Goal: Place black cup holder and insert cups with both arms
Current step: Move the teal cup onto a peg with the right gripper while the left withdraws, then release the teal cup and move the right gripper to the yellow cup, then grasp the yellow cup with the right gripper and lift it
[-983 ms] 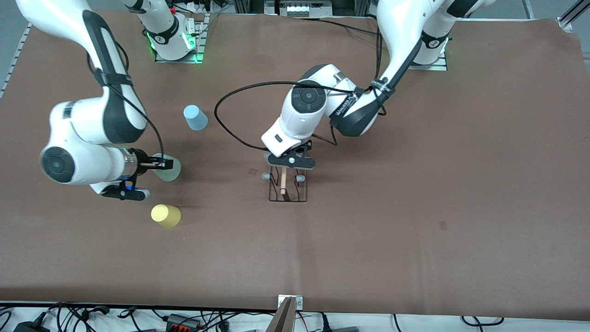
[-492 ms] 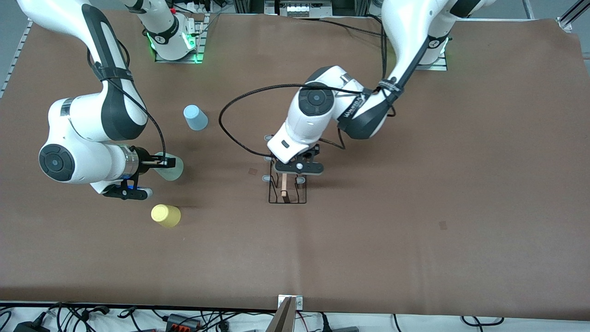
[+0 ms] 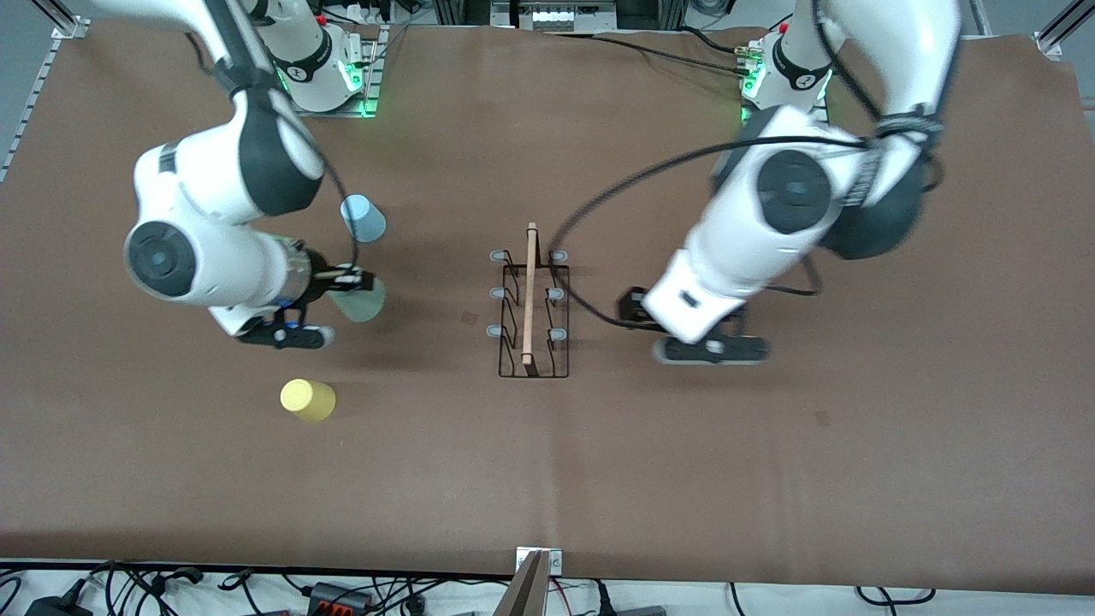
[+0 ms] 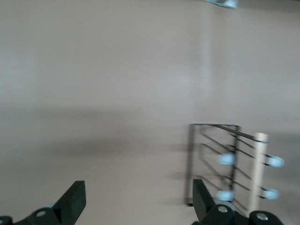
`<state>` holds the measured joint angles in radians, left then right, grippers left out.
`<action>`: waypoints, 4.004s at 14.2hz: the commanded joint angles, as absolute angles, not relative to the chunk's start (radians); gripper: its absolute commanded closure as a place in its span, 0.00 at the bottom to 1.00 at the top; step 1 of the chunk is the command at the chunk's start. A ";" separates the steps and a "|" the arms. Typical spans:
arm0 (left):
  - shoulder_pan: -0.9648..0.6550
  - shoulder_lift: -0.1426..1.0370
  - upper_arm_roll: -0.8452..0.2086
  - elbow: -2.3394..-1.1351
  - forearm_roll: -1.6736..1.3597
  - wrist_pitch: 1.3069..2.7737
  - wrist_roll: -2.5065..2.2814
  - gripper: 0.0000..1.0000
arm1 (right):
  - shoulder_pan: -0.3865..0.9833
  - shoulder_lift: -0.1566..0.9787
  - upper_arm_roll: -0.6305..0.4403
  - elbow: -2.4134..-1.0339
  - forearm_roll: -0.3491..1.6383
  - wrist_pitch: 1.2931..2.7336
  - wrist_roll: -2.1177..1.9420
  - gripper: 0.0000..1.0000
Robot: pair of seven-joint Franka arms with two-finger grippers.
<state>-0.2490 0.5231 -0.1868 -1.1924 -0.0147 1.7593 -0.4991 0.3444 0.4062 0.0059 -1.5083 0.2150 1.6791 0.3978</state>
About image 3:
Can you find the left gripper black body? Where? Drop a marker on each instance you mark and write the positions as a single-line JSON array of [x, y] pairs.
[[634, 308]]

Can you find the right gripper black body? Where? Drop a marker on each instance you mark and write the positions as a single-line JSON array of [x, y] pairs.
[[318, 281]]

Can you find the sage green plastic cup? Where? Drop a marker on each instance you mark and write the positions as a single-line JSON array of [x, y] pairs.
[[364, 301]]

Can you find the yellow plastic cup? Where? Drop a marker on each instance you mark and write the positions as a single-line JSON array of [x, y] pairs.
[[308, 400]]

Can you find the right white Franka arm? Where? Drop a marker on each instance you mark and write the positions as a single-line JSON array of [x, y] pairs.
[[197, 180]]

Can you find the left white Franka arm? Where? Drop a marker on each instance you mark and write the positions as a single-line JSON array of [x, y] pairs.
[[736, 248]]

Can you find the light blue plastic cup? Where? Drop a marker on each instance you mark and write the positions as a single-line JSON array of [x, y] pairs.
[[364, 218]]

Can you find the brown paper table cover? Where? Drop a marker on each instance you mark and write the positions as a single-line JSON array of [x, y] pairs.
[[547, 479]]

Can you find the white power strip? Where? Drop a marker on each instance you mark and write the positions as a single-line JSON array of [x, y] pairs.
[[556, 17]]

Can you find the black red connector block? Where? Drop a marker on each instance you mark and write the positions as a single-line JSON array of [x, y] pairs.
[[338, 597]]

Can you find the black power adapter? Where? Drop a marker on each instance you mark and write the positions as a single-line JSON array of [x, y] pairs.
[[56, 606]]

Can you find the white mounting bracket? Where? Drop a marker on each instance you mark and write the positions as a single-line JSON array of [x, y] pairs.
[[554, 560]]

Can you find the brown wedge-shaped post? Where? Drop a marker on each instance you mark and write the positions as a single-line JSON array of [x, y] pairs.
[[523, 595]]

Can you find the slotted aluminium rail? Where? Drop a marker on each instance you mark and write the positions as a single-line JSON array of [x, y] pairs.
[[30, 103]]

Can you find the aluminium frame profile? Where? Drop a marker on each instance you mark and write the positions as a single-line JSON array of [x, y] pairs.
[[1061, 30]]

